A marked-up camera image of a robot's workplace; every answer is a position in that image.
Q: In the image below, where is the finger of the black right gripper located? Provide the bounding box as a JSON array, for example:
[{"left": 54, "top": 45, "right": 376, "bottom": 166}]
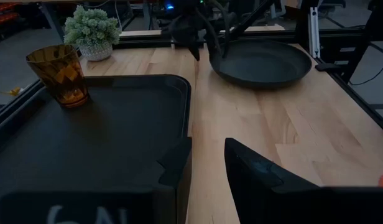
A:
[
  {"left": 206, "top": 30, "right": 225, "bottom": 63},
  {"left": 187, "top": 42, "right": 201, "bottom": 62}
]

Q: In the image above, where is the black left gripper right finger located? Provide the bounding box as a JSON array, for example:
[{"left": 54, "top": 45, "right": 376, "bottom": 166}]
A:
[{"left": 224, "top": 138, "right": 320, "bottom": 224}]

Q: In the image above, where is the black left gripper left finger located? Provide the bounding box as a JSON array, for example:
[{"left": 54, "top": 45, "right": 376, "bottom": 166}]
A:
[{"left": 157, "top": 136, "right": 193, "bottom": 189}]

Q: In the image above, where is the black round plate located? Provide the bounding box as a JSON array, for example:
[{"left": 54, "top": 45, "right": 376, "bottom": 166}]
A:
[{"left": 209, "top": 39, "right": 313, "bottom": 90}]

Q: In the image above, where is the amber faceted glass cup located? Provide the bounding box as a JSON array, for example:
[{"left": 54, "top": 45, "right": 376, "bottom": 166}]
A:
[{"left": 25, "top": 44, "right": 90, "bottom": 109}]

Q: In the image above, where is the black rectangular serving tray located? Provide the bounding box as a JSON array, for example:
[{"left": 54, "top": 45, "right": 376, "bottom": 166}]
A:
[{"left": 0, "top": 73, "right": 192, "bottom": 224}]

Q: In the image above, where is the green plant in white pot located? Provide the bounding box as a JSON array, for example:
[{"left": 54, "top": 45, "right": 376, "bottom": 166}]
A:
[{"left": 63, "top": 4, "right": 122, "bottom": 62}]

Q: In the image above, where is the black upright frame post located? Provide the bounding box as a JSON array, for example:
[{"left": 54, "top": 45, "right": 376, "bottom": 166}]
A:
[{"left": 295, "top": 0, "right": 313, "bottom": 43}]

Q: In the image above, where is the silver aluminium bracket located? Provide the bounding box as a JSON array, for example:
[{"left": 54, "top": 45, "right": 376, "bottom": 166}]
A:
[{"left": 308, "top": 6, "right": 321, "bottom": 59}]

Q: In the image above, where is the black floor cable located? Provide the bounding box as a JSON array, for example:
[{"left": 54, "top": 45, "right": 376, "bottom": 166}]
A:
[{"left": 348, "top": 57, "right": 383, "bottom": 86}]

